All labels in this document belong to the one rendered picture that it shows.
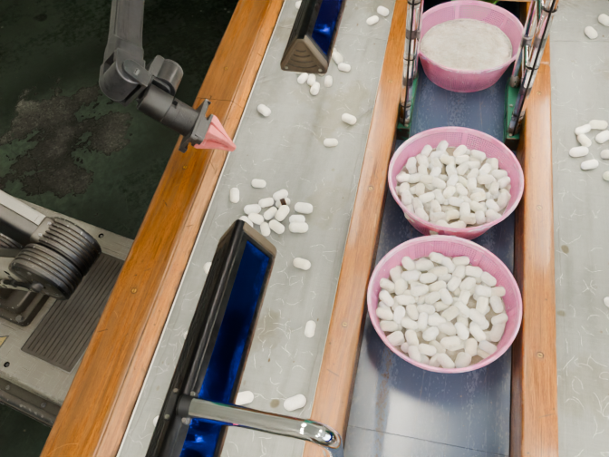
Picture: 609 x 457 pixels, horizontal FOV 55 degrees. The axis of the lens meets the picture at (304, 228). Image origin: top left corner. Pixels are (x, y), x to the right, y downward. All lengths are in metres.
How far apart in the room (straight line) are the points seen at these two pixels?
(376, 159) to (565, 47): 0.58
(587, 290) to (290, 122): 0.71
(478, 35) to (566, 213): 0.55
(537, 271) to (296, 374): 0.47
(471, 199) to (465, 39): 0.49
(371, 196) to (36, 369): 0.86
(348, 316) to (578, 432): 0.40
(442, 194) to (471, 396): 0.40
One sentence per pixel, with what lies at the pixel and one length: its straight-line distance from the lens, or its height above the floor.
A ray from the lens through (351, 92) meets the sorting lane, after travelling 1.42.
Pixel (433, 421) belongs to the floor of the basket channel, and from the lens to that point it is 1.08.
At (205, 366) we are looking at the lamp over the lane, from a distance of 0.67.
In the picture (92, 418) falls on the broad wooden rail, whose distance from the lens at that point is 1.08.
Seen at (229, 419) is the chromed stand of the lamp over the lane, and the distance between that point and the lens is 0.63.
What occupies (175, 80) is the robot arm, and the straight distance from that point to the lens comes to 1.21.
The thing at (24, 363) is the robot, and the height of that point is 0.48.
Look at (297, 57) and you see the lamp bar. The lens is 1.00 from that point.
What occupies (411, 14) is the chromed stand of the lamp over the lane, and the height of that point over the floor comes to 1.01.
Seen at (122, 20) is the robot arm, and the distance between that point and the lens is 1.23.
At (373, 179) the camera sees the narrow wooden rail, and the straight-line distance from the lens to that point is 1.21.
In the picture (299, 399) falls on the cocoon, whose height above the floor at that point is 0.76.
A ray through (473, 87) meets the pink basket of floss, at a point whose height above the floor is 0.70.
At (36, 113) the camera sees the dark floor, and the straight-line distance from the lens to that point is 2.81.
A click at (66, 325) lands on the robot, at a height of 0.47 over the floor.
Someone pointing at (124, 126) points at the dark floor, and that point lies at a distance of 2.58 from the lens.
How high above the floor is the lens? 1.71
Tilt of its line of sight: 56 degrees down
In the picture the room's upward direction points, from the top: 9 degrees counter-clockwise
